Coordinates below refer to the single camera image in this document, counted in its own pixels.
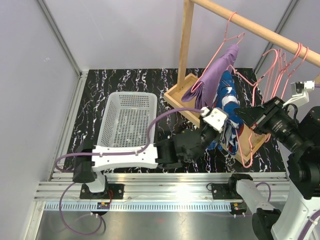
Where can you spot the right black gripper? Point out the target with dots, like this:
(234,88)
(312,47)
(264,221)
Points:
(262,116)

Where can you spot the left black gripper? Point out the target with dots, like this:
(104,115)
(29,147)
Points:
(217,136)

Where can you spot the pink wire hanger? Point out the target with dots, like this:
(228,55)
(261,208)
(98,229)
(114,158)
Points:
(225,39)
(270,73)
(284,69)
(247,92)

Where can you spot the blue patterned trousers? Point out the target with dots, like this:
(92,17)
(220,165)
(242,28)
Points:
(226,99)

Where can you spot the purple trousers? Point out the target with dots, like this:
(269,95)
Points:
(206,88)

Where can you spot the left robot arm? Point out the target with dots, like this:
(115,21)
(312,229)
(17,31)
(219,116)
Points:
(172,153)

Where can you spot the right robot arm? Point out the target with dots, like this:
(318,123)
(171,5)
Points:
(301,212)

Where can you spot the white plastic basket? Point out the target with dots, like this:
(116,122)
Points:
(126,119)

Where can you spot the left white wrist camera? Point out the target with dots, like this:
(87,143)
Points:
(214,117)

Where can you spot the aluminium mounting rail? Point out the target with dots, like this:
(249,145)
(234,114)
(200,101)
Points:
(140,192)

